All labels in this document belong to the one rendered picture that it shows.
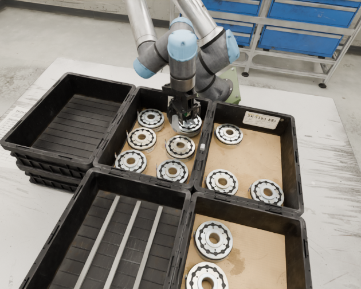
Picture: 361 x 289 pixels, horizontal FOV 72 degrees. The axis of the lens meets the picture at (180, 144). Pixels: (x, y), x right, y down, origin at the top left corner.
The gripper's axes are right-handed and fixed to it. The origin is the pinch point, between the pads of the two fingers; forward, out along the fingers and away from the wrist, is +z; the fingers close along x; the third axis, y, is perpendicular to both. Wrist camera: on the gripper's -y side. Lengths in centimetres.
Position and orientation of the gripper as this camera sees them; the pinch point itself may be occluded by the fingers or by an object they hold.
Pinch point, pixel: (180, 125)
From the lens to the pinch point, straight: 91.6
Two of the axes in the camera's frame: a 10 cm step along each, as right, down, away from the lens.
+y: 5.2, 6.7, -5.3
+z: 0.1, 6.2, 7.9
